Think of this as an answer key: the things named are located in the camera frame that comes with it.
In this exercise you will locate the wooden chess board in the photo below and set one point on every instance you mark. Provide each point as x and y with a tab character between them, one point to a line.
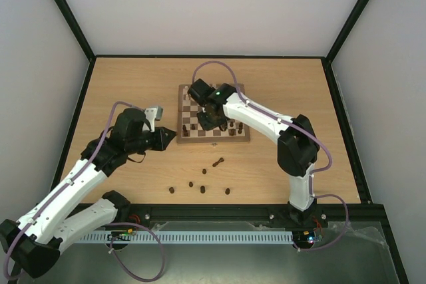
187	111

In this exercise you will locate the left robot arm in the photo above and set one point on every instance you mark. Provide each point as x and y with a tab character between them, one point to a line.
37	239

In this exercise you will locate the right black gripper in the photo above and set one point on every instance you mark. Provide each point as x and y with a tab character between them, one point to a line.
206	121

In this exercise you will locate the black aluminium frame rail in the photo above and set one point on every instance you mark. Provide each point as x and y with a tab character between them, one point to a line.
270	215

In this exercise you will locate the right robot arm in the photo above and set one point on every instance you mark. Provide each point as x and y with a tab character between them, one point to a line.
299	153

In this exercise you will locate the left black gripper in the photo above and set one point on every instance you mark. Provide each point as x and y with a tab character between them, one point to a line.
163	142

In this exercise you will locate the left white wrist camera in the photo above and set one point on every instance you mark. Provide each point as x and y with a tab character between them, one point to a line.
152	115

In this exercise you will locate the light blue cable duct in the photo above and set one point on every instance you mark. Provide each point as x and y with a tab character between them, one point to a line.
191	237

